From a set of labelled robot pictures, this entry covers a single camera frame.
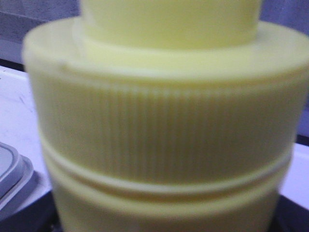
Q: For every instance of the yellow squeeze bottle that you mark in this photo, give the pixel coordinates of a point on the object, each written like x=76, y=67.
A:
x=167, y=115

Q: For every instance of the silver electronic kitchen scale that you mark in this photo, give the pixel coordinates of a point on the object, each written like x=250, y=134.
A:
x=15, y=173

